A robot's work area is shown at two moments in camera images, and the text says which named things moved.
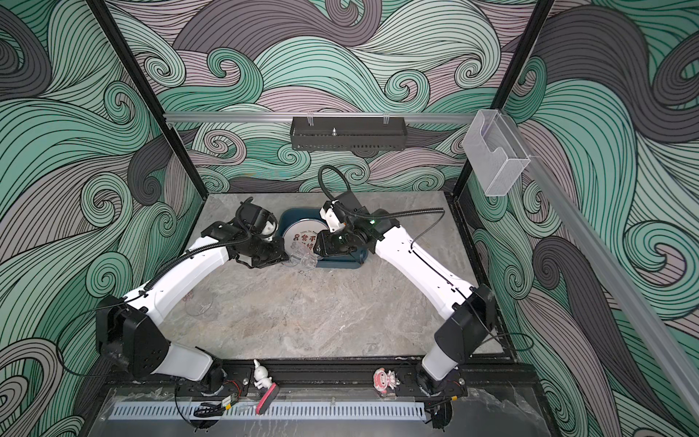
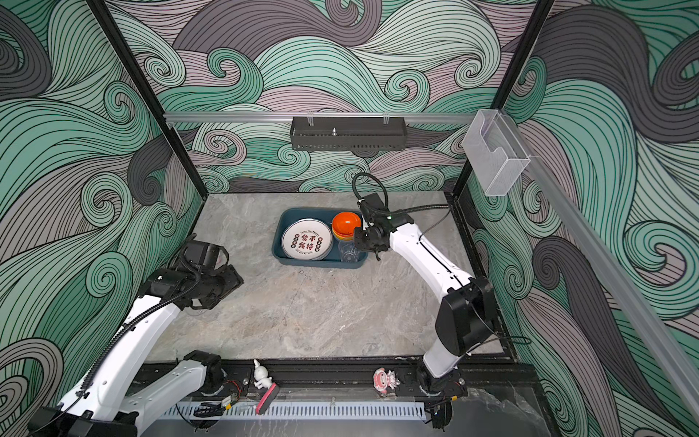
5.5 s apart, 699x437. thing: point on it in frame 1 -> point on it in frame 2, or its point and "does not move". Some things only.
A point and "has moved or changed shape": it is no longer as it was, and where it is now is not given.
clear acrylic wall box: x=495 y=153 does not move
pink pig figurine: x=384 y=380 does not move
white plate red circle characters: x=304 y=230 does not move
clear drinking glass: x=302 y=257 has moved or changed shape
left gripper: x=278 y=257 -> x=234 y=279
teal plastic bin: x=302 y=225 does not move
